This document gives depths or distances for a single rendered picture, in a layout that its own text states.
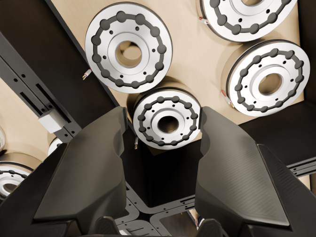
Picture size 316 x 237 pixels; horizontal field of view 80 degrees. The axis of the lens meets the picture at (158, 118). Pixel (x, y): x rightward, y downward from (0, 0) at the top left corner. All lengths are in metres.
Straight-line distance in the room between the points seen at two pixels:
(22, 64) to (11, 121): 0.19
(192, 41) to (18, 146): 0.33
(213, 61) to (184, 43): 0.05
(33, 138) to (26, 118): 0.04
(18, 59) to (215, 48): 0.22
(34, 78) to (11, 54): 0.02
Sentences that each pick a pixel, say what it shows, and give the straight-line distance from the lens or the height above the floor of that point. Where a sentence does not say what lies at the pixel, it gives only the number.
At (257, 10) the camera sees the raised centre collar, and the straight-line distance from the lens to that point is 0.25.
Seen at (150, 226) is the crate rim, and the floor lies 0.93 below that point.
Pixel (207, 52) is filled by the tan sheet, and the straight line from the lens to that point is 0.28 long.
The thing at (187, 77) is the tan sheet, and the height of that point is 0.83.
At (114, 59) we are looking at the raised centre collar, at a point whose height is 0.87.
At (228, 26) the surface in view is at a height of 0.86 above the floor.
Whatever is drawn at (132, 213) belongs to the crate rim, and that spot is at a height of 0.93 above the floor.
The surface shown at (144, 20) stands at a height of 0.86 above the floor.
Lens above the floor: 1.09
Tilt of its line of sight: 58 degrees down
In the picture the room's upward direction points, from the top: 177 degrees clockwise
